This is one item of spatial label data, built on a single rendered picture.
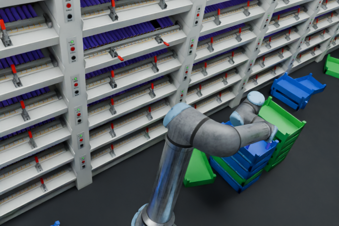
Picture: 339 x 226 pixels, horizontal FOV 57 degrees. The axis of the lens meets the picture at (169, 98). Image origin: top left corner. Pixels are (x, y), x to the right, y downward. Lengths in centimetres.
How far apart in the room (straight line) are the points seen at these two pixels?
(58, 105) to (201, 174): 109
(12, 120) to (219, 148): 88
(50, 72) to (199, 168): 123
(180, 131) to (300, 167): 153
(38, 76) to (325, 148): 216
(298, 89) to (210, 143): 210
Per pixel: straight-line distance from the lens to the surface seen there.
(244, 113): 161
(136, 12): 146
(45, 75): 139
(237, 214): 208
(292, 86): 307
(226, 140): 107
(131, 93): 179
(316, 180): 248
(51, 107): 151
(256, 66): 267
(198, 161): 223
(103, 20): 138
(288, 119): 228
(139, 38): 157
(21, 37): 128
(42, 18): 131
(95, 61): 145
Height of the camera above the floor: 173
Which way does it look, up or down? 41 degrees down
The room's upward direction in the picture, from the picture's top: 10 degrees clockwise
